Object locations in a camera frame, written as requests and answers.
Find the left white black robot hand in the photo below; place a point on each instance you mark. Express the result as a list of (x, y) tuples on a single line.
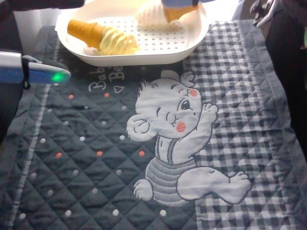
[(40, 73)]

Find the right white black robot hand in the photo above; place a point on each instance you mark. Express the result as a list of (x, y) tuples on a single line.
[(178, 3)]

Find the white swirl ice cream cone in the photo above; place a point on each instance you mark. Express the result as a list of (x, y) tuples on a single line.
[(156, 16)]

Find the yellow swirl ice cream cone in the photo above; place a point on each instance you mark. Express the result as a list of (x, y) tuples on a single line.
[(105, 38)]

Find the white perforated plastic basket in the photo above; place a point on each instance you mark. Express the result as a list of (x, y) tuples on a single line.
[(153, 51)]

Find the grey quilt with printed bear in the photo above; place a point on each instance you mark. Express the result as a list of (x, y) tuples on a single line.
[(153, 167)]

